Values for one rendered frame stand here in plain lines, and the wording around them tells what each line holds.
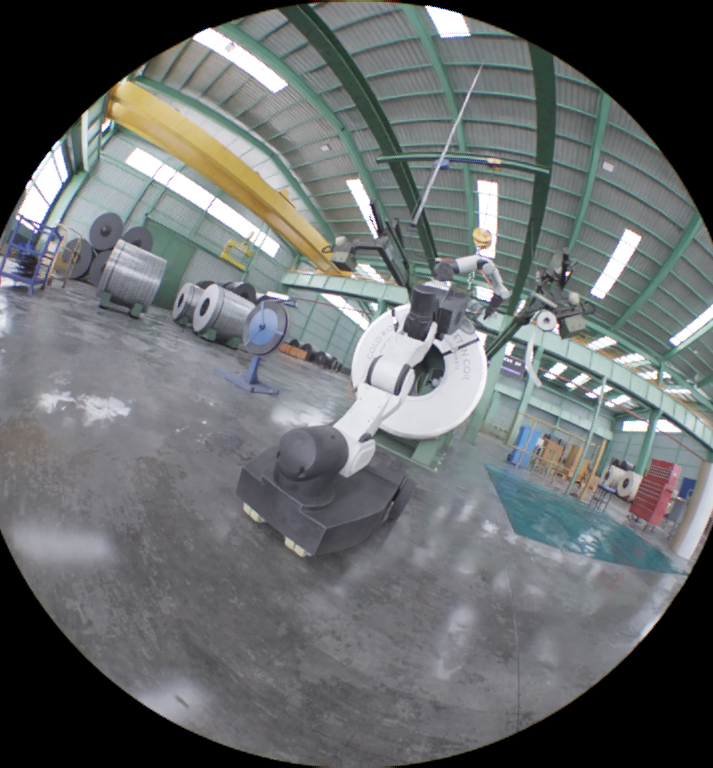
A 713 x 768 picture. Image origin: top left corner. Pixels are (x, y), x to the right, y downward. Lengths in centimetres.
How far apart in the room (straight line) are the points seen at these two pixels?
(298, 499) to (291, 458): 11
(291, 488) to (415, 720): 62
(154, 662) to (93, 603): 15
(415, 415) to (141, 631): 197
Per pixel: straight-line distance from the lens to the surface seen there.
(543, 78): 327
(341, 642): 61
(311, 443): 56
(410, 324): 118
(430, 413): 194
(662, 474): 569
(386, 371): 94
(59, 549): 67
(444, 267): 146
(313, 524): 60
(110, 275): 523
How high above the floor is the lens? 52
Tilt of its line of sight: 2 degrees down
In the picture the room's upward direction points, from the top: 22 degrees clockwise
